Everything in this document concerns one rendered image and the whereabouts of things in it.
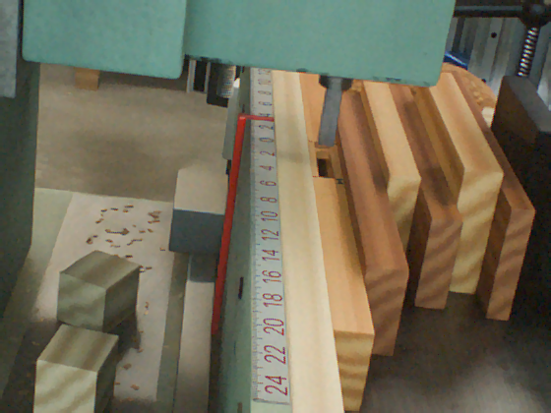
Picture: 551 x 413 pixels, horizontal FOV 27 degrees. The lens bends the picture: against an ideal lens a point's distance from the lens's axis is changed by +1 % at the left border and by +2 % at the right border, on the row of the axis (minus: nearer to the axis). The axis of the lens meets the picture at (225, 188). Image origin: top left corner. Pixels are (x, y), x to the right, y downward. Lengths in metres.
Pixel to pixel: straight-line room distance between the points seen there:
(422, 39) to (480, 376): 0.17
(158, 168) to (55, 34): 2.44
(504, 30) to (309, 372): 1.08
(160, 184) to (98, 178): 0.16
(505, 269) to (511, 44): 0.92
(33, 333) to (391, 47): 0.29
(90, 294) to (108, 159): 2.32
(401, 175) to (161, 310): 0.22
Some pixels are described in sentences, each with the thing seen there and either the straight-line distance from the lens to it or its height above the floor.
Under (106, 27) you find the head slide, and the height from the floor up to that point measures 1.02.
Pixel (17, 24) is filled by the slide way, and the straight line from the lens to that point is 0.57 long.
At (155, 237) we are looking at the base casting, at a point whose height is 0.80.
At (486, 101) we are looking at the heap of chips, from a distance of 0.87.
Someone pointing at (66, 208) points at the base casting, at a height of 0.80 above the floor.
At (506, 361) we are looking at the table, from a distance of 0.57.
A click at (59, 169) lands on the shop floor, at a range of 2.95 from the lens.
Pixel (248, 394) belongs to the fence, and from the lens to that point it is 0.41.
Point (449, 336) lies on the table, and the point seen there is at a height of 0.90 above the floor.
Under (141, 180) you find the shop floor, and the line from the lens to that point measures 2.92.
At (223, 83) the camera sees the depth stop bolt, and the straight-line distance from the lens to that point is 0.69.
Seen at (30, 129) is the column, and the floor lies 0.91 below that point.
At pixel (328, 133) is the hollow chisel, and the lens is 0.65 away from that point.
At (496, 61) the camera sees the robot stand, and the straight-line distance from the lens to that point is 1.49.
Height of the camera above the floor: 1.18
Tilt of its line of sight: 24 degrees down
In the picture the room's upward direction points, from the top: 7 degrees clockwise
